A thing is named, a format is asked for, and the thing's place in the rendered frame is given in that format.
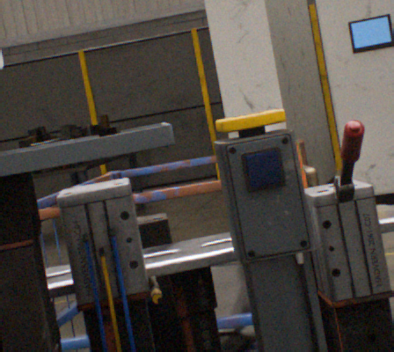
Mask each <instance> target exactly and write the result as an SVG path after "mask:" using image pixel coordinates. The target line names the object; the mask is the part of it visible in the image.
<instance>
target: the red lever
mask: <svg viewBox="0 0 394 352"><path fill-rule="evenodd" d="M364 135H365V126H364V125H363V123H362V122H360V121H349V122H348V123H347V124H346V126H345V127H344V133H343V138H342V144H341V150H340V156H341V157H342V158H343V162H342V167H341V173H340V176H337V177H335V178H334V182H333V192H334V194H335V196H336V198H337V201H338V202H343V201H347V200H352V199H353V198H354V194H355V186H354V181H353V174H354V164H355V162H357V161H358V160H359V159H360V156H361V148H362V144H363V139H364Z"/></svg>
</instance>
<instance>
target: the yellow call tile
mask: <svg viewBox="0 0 394 352"><path fill-rule="evenodd" d="M285 121H286V114H285V111H284V110H271V111H265V112H259V113H252V114H243V115H239V116H235V117H230V118H225V119H220V120H217V121H216V122H215V124H216V129H217V131H218V133H234V132H237V133H238V138H245V137H250V136H258V135H262V134H265V133H266V129H265V126H270V125H274V124H279V123H283V122H285Z"/></svg>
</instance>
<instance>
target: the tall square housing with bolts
mask: <svg viewBox="0 0 394 352"><path fill-rule="evenodd" d="M56 200H57V205H58V208H59V210H60V215H61V220H62V228H63V232H64V237H65V242H66V246H67V251H68V255H69V268H70V273H71V278H72V282H73V286H74V291H75V296H76V301H77V312H84V321H85V325H86V330H87V334H88V339H89V344H90V349H91V352H156V350H155V345H154V340H153V335H152V332H151V326H150V318H149V313H148V304H147V298H146V297H150V285H149V279H148V275H147V269H146V265H145V260H144V256H143V251H142V242H141V238H140V233H139V229H138V224H137V219H136V214H135V212H136V211H135V202H134V197H133V193H132V189H131V184H130V179H129V178H122V179H117V180H109V181H104V182H99V183H95V184H90V185H86V186H81V187H73V188H68V189H64V190H62V191H61V192H60V193H59V195H58V196H57V198H56Z"/></svg>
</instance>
